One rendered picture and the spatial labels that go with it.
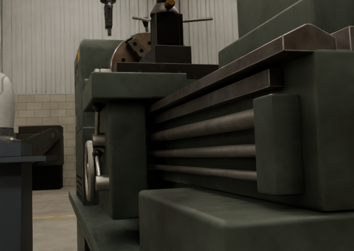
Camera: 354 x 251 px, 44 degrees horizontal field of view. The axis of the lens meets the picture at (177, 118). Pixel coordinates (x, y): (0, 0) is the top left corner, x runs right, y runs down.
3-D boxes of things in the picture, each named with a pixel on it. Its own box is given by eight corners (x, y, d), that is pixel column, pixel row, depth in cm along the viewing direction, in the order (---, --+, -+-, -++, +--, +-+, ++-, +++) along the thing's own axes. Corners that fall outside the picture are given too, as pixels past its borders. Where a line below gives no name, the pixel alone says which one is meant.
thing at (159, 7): (147, 19, 125) (147, 9, 125) (174, 21, 127) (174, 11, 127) (153, 10, 117) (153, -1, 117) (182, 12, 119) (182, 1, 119)
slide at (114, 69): (107, 90, 125) (107, 74, 125) (247, 91, 137) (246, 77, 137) (116, 79, 107) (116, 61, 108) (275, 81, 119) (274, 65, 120)
